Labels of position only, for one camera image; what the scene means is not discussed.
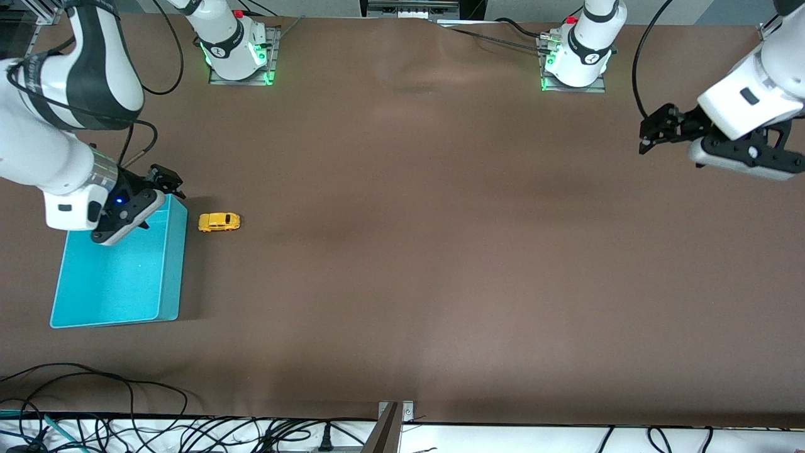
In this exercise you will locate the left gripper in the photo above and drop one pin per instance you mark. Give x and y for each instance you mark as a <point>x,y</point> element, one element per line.
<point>687,124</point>

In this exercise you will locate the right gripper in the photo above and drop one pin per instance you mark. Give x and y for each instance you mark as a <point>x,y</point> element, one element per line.
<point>133,186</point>

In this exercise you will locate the yellow beetle toy car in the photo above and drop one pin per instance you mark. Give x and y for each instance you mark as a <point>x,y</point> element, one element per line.
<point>219,222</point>

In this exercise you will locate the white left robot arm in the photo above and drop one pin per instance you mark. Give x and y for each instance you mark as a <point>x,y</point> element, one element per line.
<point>588,44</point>

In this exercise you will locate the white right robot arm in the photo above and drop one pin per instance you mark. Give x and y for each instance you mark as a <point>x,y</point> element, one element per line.
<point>38,145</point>

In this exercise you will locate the teal plastic storage bin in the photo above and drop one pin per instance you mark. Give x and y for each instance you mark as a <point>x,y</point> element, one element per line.
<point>126,283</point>

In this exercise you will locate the thin grey rod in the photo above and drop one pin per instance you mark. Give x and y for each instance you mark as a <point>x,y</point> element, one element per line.
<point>290,28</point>

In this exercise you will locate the large table cover mat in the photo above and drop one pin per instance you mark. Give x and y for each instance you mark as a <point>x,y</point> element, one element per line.
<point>402,220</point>

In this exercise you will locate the silver power strip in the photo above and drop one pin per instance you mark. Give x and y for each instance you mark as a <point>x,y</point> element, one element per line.
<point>412,7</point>

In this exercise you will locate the black power plug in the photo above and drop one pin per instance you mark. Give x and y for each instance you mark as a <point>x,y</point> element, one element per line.
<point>326,439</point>

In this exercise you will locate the white side table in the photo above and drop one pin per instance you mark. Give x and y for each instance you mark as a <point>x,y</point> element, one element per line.
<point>503,440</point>

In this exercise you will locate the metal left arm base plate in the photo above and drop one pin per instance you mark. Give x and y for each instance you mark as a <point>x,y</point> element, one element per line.
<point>596,88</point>

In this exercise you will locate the aluminium frame profile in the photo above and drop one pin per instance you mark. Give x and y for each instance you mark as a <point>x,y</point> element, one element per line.
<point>44,7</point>
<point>770,28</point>

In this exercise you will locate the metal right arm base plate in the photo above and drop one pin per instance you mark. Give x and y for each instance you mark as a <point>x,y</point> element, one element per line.
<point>275,50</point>

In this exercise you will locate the metal camera pole bracket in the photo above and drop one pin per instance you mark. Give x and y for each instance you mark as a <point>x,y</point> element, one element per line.
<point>390,434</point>

